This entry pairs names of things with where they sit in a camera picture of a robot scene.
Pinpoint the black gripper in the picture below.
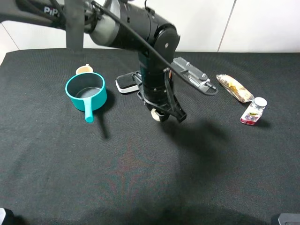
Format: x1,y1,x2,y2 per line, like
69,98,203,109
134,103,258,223
131,68,187,123

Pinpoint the white garlic-shaped object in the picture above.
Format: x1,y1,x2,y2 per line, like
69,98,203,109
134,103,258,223
151,108,164,122

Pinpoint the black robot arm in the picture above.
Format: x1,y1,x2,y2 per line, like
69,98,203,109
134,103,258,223
0,0,187,122

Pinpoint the black and white eraser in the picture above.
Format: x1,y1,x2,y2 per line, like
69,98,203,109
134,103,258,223
115,73,139,94

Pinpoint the wrapped bread snack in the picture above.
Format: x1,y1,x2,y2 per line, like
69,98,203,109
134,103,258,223
216,74,254,103

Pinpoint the black table cloth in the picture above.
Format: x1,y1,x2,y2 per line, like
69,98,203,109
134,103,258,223
0,49,300,225

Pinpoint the small candy bottle silver cap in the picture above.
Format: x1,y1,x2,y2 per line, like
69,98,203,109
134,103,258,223
240,97,267,125

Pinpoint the beige small cup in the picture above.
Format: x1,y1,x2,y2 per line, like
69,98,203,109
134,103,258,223
75,64,93,75

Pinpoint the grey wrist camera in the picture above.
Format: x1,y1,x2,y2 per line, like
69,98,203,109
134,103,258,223
171,57,218,96

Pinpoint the teal saucepan with handle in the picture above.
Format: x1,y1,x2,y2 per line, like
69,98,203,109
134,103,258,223
65,72,107,123

